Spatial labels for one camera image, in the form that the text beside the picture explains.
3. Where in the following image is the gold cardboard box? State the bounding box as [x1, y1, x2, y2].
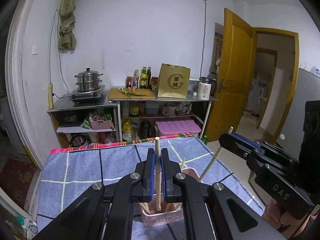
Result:
[156, 63, 190, 99]

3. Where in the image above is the pink plastic utensil basket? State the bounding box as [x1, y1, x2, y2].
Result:
[139, 167, 201, 228]

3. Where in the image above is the wooden cutting board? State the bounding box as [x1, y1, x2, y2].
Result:
[107, 88, 156, 100]

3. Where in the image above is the green label oil bottle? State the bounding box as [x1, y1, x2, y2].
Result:
[139, 67, 148, 89]

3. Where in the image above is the portable gas stove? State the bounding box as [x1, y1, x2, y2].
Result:
[68, 85, 105, 103]

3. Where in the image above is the white electric kettle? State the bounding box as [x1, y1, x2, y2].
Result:
[197, 77, 217, 100]

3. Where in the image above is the yellow wooden door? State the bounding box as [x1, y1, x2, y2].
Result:
[204, 8, 257, 142]

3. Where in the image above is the clear white cap bottle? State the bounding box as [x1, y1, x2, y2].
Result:
[132, 69, 139, 88]

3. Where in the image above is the olive green hanging cloth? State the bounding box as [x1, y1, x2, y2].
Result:
[58, 0, 76, 50]

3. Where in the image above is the blue checked table cloth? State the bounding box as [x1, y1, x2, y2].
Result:
[36, 136, 265, 239]

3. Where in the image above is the red sauce jar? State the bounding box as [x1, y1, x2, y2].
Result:
[126, 76, 132, 88]

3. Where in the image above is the purple lidded storage box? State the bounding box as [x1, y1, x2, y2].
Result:
[156, 119, 201, 137]

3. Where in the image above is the green plastic bottle on floor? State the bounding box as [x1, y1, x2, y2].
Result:
[201, 135, 208, 145]

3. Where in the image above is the pink small shelf basket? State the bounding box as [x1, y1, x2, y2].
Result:
[89, 119, 112, 130]

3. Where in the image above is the metal kitchen shelf unit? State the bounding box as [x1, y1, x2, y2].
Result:
[48, 91, 217, 147]

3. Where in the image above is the person's right hand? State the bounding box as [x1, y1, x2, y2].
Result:
[262, 198, 311, 239]

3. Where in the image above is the light wooden chopstick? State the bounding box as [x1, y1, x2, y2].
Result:
[198, 140, 233, 184]
[155, 137, 162, 211]

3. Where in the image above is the dark soy sauce bottle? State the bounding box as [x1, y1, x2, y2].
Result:
[146, 67, 151, 89]

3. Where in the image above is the stainless steel steamer pot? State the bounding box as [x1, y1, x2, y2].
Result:
[74, 68, 103, 93]

